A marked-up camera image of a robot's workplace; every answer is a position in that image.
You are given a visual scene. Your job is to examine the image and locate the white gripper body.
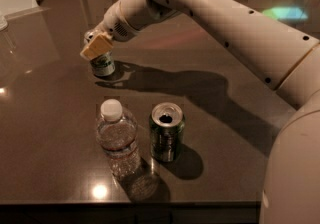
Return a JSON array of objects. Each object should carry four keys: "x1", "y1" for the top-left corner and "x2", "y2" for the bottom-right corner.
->
[{"x1": 96, "y1": 1, "x2": 138, "y2": 42}]

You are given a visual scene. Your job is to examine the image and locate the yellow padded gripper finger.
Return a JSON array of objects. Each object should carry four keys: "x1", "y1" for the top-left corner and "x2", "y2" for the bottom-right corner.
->
[{"x1": 80, "y1": 33, "x2": 113, "y2": 61}]

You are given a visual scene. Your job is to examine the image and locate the white green 7up can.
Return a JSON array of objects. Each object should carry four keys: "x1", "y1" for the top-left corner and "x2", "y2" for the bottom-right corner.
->
[{"x1": 83, "y1": 29, "x2": 116, "y2": 78}]

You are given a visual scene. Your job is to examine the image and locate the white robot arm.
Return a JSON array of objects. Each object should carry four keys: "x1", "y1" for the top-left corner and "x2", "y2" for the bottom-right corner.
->
[{"x1": 81, "y1": 0, "x2": 320, "y2": 224}]

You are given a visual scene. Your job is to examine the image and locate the dark green soda can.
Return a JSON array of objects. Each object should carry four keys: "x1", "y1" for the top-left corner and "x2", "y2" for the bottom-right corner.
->
[{"x1": 149, "y1": 102, "x2": 185, "y2": 163}]

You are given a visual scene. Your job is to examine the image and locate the clear plastic water bottle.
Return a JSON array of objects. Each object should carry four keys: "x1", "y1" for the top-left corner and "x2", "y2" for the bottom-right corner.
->
[{"x1": 96, "y1": 99, "x2": 141, "y2": 180}]

